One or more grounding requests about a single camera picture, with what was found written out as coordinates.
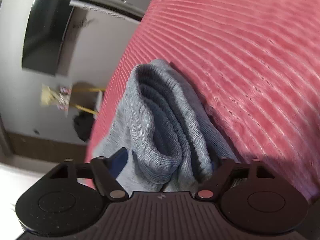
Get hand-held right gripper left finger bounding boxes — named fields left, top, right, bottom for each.
left=50, top=147, right=128, bottom=202

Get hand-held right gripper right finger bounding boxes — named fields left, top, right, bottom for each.
left=195, top=157, right=271, bottom=201

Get grey pants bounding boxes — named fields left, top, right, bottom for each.
left=93, top=59, right=237, bottom=193

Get black cloth heap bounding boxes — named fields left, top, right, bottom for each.
left=73, top=112, right=95, bottom=141

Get yellow legged side table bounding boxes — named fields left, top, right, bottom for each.
left=60, top=82, right=104, bottom=116

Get pink ribbed blanket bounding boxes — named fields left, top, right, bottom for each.
left=84, top=0, right=320, bottom=205

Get white tower air conditioner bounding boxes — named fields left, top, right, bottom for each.
left=69, top=0, right=146, bottom=23

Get black wall television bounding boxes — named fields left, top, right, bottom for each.
left=22, top=0, right=76, bottom=76

